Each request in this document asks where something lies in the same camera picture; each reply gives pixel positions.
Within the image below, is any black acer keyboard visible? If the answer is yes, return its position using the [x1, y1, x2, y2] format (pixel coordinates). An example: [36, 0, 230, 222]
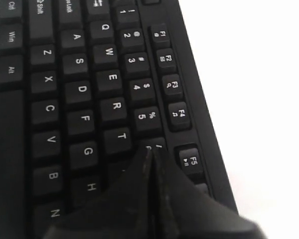
[0, 0, 238, 239]

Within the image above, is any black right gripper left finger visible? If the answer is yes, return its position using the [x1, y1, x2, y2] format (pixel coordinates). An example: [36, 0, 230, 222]
[43, 146, 153, 239]

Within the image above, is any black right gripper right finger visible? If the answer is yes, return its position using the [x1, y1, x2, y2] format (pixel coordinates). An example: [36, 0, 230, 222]
[152, 148, 266, 239]

